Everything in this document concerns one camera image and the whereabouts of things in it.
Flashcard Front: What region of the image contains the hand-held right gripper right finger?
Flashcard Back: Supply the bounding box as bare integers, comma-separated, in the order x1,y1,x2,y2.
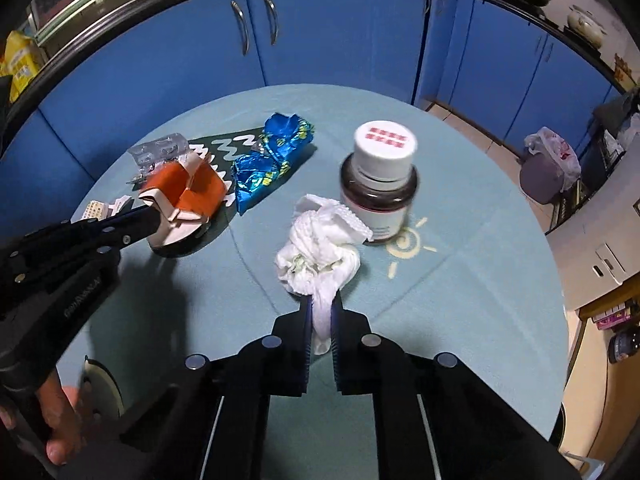
331,290,593,480

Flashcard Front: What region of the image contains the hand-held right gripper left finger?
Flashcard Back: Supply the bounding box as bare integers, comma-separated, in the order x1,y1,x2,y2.
62,296,314,480

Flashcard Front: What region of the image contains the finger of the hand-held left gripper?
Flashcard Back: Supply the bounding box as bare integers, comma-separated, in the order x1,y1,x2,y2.
0,207,163,266
10,224,162,283

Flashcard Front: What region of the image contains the white tissue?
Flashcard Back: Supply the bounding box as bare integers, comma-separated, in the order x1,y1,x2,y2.
274,193,373,353

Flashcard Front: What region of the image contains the grey trash bin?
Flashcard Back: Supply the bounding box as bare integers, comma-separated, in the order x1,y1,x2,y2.
519,127,583,206

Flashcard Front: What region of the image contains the person's left hand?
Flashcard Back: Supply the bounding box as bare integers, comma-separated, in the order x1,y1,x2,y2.
0,370,86,466

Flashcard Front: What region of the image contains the small white pill blister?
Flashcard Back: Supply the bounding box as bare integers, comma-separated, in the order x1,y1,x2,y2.
75,200,108,221

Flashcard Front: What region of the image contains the silver blister pack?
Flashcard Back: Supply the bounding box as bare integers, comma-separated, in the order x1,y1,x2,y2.
127,132,193,181

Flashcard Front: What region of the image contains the black zigzag patterned packet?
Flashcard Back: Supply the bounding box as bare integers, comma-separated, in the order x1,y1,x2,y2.
187,130,266,208

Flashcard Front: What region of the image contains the blue foil wrapper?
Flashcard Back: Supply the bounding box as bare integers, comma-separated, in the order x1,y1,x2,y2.
231,147,301,216
260,112,317,161

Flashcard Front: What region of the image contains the brown medicine bottle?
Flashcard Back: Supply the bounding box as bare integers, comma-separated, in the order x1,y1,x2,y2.
339,119,420,247

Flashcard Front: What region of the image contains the large yellow detergent bottle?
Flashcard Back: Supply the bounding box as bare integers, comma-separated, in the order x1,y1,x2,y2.
0,30,43,103

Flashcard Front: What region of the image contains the green and white dish tray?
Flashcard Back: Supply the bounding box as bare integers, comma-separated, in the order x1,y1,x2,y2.
35,0,126,43

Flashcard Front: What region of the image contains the white floor appliance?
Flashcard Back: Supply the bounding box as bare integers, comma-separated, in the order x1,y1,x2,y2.
545,160,640,311

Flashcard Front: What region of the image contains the blue kitchen cabinet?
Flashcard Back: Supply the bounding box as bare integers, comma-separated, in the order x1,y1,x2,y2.
0,0,626,241

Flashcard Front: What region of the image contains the pink box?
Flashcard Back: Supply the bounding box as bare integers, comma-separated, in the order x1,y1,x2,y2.
592,300,640,331

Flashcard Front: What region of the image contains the dark glass jar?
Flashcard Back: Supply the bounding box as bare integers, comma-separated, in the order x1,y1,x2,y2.
607,327,640,366

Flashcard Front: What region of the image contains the white plastic bin bag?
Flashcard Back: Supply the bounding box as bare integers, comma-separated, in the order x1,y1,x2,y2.
524,127,583,191

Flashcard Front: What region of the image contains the dark bag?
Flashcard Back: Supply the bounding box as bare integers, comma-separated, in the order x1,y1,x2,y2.
592,87,640,131

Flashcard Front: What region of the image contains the yellow spiky ornament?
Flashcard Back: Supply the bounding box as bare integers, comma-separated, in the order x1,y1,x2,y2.
614,54,638,86

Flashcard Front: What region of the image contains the white ceramic pot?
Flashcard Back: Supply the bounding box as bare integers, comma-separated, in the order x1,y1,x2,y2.
566,5,608,36

